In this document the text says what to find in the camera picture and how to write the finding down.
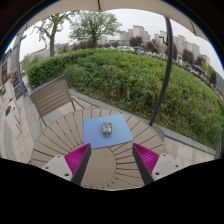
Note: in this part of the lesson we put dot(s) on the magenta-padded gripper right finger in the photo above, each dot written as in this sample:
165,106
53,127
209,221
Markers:
146,158

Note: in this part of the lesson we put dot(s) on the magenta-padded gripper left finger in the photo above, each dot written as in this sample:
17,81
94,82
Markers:
77,158

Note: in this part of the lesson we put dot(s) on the blue square mouse pad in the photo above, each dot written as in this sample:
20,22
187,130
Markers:
96,135

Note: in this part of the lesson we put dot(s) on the grey slatted outdoor chair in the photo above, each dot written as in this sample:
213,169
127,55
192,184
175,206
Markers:
50,96

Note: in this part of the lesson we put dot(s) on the white planter box with flowers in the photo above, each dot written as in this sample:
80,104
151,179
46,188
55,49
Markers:
12,121

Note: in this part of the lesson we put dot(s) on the curved dark umbrella pole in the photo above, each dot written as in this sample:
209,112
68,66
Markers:
166,66

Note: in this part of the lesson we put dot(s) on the tall thin-trunked tree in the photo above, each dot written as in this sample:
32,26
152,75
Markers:
52,40

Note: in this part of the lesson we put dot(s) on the distant apartment buildings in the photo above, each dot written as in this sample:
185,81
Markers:
140,33

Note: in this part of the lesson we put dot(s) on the round leafy tree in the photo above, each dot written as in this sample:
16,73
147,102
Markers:
95,25

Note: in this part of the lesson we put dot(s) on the beige patio umbrella canopy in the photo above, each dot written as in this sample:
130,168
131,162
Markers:
143,6

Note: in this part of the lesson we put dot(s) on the grey street post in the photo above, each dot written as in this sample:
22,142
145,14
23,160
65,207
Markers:
18,66

